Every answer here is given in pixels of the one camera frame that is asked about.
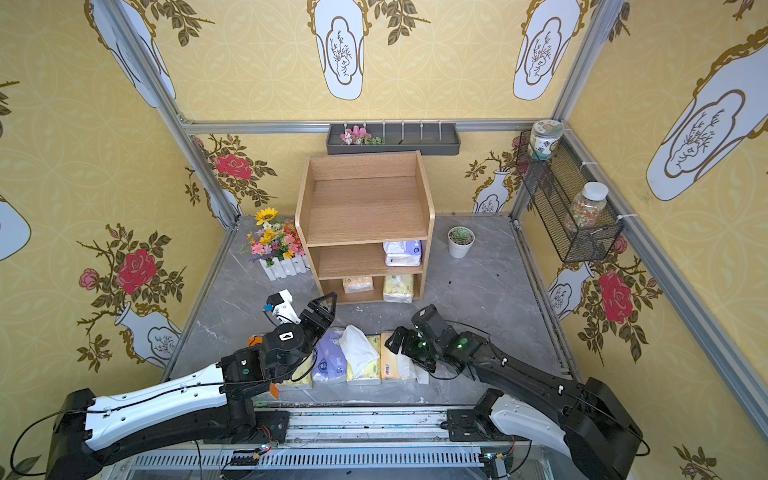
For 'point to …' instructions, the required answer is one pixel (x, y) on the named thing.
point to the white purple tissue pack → (403, 253)
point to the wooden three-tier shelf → (362, 216)
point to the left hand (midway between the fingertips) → (326, 299)
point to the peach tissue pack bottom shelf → (355, 285)
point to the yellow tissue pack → (363, 355)
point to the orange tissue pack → (257, 340)
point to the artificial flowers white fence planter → (276, 245)
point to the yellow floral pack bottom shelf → (398, 288)
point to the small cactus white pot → (460, 239)
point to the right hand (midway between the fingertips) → (397, 345)
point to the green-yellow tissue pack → (302, 375)
